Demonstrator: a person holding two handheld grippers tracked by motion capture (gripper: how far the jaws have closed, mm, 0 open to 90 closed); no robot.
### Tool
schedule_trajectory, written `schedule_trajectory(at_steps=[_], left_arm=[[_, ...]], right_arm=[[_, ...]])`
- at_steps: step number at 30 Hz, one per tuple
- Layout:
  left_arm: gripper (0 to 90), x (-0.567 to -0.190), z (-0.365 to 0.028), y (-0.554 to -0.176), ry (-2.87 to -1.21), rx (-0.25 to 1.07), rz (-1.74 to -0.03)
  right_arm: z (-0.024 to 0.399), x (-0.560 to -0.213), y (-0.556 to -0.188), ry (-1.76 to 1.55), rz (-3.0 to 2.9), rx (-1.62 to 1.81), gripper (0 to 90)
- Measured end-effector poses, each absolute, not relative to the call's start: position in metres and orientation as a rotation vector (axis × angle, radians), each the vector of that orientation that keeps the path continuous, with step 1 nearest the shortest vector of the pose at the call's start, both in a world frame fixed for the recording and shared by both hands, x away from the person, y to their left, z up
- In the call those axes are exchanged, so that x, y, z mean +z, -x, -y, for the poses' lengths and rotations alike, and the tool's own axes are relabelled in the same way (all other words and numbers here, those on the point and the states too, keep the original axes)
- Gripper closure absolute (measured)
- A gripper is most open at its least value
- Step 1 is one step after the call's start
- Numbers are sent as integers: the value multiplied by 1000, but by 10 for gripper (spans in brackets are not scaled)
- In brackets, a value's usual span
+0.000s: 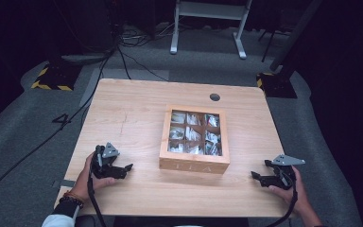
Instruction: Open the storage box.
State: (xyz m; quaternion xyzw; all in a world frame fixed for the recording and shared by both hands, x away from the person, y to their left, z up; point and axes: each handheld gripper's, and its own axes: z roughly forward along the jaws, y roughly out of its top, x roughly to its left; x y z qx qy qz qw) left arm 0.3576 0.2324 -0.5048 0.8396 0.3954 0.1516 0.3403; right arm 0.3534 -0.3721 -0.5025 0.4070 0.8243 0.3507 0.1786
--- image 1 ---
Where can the black yellow striped stand base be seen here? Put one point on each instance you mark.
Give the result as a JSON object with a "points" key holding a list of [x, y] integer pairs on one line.
{"points": [[277, 86], [55, 78]]}

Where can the person's left hand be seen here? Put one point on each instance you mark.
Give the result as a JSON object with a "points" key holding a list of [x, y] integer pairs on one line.
{"points": [[85, 184]]}

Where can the person's right hand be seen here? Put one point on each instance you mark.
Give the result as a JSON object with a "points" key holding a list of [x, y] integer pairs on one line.
{"points": [[291, 197]]}

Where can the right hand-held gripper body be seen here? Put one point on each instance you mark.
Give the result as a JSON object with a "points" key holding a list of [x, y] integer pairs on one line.
{"points": [[285, 160]]}

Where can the rows of tea bags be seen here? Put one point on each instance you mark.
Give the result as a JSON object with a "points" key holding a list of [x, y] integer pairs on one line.
{"points": [[192, 135]]}

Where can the wooden tea box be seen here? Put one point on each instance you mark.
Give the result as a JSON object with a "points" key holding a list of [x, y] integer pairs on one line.
{"points": [[195, 164]]}

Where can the dark slanted stand pole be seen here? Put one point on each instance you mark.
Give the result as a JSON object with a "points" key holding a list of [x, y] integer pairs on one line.
{"points": [[296, 34]]}

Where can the grey tape strip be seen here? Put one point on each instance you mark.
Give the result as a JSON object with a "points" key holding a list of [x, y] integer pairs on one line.
{"points": [[66, 183]]}

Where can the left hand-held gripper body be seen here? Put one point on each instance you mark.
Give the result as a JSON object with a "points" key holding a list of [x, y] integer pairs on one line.
{"points": [[108, 151]]}

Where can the dark tripod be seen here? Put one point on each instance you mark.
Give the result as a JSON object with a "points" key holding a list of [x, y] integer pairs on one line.
{"points": [[269, 41]]}

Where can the white metal stand frame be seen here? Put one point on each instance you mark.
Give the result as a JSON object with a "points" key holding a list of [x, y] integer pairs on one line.
{"points": [[212, 11]]}

